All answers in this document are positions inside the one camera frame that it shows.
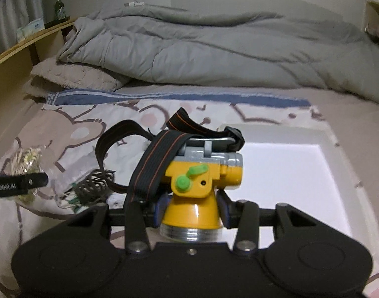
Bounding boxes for white shallow cardboard box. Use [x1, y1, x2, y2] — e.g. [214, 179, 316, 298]
[218, 124, 379, 249]

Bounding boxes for bag of beige cord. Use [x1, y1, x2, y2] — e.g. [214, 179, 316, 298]
[9, 145, 51, 204]

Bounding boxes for grey quilted duvet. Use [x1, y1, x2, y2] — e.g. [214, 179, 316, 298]
[57, 5, 379, 103]

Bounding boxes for wooden bedside shelf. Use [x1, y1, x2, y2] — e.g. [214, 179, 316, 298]
[0, 20, 74, 142]

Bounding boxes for green clips with cord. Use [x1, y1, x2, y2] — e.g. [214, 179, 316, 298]
[55, 183, 83, 214]

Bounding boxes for cartoon bear bed mat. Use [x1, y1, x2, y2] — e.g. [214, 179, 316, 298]
[0, 86, 379, 297]

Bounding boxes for black cord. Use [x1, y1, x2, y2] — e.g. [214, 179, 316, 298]
[72, 168, 116, 207]

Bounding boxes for yellow headlamp with strap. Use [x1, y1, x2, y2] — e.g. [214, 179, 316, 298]
[95, 108, 245, 241]

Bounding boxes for open wardrobe shelf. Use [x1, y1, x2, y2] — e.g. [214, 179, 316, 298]
[364, 0, 379, 27]

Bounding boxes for grey curtain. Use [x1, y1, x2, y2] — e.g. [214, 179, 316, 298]
[0, 0, 44, 54]

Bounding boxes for green glass bottle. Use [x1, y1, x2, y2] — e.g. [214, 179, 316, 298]
[54, 0, 66, 20]

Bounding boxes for tissue pack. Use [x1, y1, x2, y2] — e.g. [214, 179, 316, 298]
[16, 18, 44, 42]

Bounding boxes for beige fluffy blanket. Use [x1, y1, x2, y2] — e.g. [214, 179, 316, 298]
[22, 57, 130, 98]

